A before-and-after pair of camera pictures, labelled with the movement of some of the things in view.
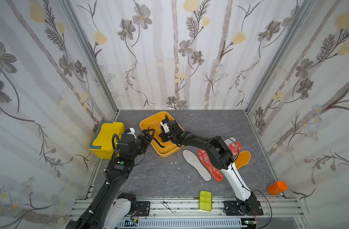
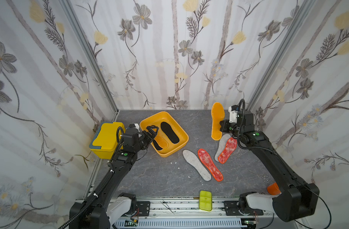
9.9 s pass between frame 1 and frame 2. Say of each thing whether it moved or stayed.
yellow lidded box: stayed
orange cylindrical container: stayed
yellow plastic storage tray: stayed
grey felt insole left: stayed
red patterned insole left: stayed
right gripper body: moved
